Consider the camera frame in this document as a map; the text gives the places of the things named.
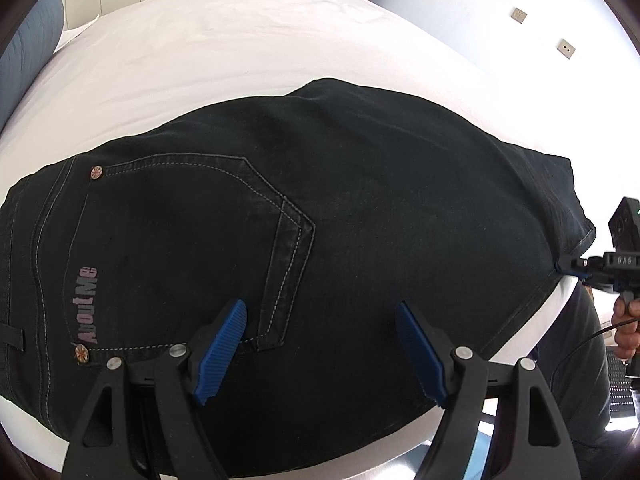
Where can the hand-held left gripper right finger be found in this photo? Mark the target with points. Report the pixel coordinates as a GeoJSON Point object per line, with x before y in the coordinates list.
{"type": "Point", "coordinates": [417, 345]}

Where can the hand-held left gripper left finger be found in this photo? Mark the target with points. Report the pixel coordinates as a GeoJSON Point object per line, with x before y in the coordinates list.
{"type": "Point", "coordinates": [220, 355]}

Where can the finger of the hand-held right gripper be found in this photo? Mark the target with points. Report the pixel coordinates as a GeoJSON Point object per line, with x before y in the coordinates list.
{"type": "Point", "coordinates": [572, 263]}

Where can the black denim pants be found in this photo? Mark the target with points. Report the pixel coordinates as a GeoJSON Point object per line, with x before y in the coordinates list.
{"type": "Point", "coordinates": [350, 185]}

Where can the person's right hand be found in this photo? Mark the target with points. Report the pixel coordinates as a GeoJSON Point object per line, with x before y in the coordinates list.
{"type": "Point", "coordinates": [625, 322]}

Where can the person's dark trousers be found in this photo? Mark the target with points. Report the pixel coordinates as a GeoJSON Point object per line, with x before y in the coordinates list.
{"type": "Point", "coordinates": [575, 385]}

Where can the grey mesh basket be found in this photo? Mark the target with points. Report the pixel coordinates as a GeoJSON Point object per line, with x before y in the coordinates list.
{"type": "Point", "coordinates": [620, 395]}

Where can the bed with white sheet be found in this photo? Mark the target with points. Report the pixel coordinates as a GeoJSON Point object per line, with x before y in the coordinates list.
{"type": "Point", "coordinates": [225, 50]}

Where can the blue rolled duvet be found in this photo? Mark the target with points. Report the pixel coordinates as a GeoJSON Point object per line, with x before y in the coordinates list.
{"type": "Point", "coordinates": [25, 50]}

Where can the beige wall socket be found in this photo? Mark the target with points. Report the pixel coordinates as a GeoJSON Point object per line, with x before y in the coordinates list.
{"type": "Point", "coordinates": [519, 14]}
{"type": "Point", "coordinates": [566, 48]}

